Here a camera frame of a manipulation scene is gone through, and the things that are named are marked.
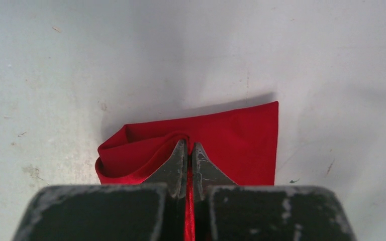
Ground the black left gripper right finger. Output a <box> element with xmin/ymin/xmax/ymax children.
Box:
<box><xmin>191</xmin><ymin>143</ymin><xmax>356</xmax><ymax>240</ymax></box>

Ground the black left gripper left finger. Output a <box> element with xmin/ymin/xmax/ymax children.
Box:
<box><xmin>13</xmin><ymin>140</ymin><xmax>187</xmax><ymax>240</ymax></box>

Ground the red cloth napkin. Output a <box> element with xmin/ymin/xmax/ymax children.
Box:
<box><xmin>95</xmin><ymin>101</ymin><xmax>279</xmax><ymax>241</ymax></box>

